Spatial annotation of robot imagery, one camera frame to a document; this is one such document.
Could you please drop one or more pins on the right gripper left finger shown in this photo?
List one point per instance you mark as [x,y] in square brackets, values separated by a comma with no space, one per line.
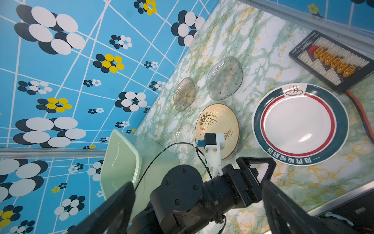
[112,217]

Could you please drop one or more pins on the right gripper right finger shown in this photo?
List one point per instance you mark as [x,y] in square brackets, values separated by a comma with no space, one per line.
[285,216]

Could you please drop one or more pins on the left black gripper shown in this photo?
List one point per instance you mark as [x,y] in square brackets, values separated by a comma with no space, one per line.
[245,183]

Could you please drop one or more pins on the beige bowl plate with leaves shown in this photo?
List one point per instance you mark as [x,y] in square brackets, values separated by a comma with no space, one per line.
[219,118]

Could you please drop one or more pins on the light green plastic bin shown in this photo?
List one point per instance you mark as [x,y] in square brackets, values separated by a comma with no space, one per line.
[135,159]

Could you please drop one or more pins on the white plate striped green rim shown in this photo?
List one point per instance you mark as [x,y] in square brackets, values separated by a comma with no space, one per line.
[300,124]

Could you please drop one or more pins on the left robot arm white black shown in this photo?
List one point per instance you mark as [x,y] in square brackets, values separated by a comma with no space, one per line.
[185,204]

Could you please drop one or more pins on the clear glass plate right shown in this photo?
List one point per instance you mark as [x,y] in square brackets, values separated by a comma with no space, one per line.
[224,78]

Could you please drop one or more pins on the clear glass plate far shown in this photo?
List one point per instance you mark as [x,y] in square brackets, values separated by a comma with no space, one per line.
[184,94]

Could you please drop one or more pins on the black battery charger box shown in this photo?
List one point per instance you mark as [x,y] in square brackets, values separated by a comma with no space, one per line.
[331,62]

